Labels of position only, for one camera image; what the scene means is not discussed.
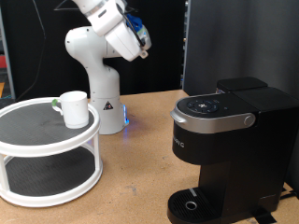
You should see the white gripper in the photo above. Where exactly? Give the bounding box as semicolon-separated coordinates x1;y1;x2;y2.
88;1;150;63

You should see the white two-tier turntable shelf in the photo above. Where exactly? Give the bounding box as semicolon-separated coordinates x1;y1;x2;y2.
0;96;104;208

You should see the white mug with green-marked handle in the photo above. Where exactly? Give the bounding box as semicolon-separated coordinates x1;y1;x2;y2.
51;90;91;130

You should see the black camera cable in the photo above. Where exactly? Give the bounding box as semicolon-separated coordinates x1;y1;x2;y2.
53;0;82;12

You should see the grey metal frame post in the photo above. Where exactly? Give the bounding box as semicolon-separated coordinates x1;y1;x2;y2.
0;7;16;101

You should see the black Keurig coffee machine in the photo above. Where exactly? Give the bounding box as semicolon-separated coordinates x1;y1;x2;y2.
166;77;299;224

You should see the grey partition panel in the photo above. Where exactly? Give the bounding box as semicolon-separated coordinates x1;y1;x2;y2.
183;0;299;104

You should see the thin black hanging cable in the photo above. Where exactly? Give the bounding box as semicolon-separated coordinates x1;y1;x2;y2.
18;0;48;101

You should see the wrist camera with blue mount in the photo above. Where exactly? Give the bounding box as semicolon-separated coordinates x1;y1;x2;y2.
125;13;153;51

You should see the black power cord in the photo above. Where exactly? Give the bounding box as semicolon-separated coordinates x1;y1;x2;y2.
278;186;299;202

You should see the perforated metal upright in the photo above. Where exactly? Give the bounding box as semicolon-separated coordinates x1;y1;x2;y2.
180;0;191;91

